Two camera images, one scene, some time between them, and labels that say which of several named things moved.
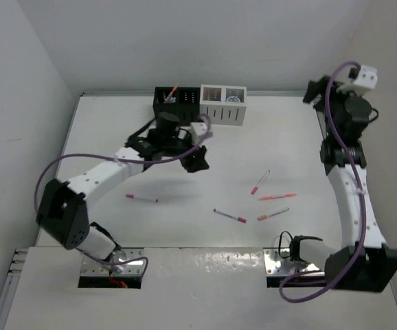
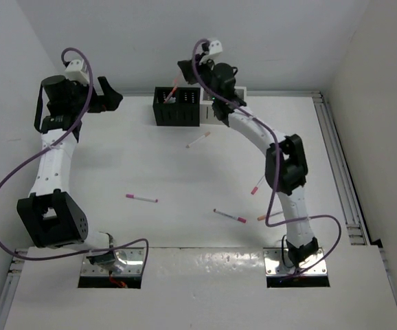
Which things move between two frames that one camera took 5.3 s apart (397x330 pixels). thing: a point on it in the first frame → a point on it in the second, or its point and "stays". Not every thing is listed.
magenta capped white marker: (237, 218) stays
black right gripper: (314, 90) → (188, 71)
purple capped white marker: (132, 196) stays
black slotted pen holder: (185, 102) stays
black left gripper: (194, 163) → (109, 101)
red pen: (280, 196) → (176, 82)
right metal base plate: (277, 266) stays
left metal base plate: (136, 268) stays
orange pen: (171, 93) stays
